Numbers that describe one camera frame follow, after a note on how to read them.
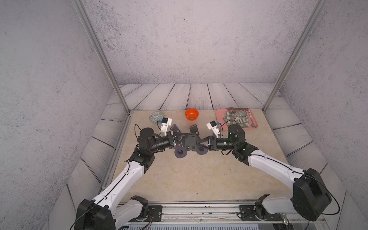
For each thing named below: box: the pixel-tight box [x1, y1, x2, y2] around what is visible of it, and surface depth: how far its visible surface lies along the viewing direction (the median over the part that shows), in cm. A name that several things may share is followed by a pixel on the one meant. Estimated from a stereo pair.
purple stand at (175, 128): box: [170, 123, 182, 133], surface depth 101 cm
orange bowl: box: [184, 108, 200, 121], surface depth 117 cm
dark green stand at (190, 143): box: [184, 134, 197, 151], surface depth 70 cm
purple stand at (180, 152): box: [174, 145, 188, 159], surface depth 98 cm
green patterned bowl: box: [149, 111, 165, 125], surface depth 117 cm
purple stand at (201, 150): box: [196, 146, 208, 155], surface depth 98 cm
